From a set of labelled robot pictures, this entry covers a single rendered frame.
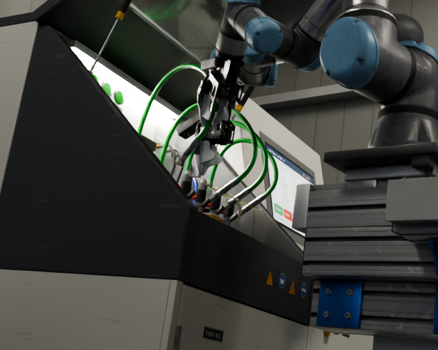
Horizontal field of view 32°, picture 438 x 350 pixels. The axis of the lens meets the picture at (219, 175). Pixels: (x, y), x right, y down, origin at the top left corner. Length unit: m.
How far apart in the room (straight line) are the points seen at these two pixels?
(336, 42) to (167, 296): 0.62
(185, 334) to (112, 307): 0.17
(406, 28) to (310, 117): 2.94
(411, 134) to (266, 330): 0.73
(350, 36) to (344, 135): 3.36
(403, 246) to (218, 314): 0.54
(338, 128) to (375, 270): 3.44
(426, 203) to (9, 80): 1.27
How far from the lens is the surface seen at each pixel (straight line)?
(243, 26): 1.71
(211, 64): 1.87
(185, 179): 2.06
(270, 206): 2.51
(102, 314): 1.68
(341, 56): 1.38
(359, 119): 4.71
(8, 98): 2.10
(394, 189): 1.25
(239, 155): 2.44
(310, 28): 1.75
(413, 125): 1.43
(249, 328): 1.86
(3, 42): 2.21
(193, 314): 1.64
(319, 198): 1.46
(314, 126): 4.87
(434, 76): 1.49
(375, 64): 1.37
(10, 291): 1.88
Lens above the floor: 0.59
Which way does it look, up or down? 15 degrees up
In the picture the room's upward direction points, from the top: 8 degrees clockwise
